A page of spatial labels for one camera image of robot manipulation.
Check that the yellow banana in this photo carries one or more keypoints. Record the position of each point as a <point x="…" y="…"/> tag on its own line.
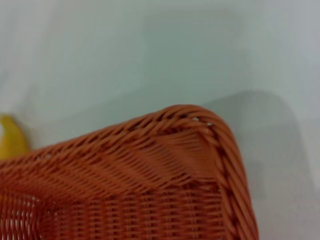
<point x="11" y="140"/>

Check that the orange woven plastic basket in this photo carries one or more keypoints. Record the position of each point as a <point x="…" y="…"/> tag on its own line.
<point x="130" y="190"/>

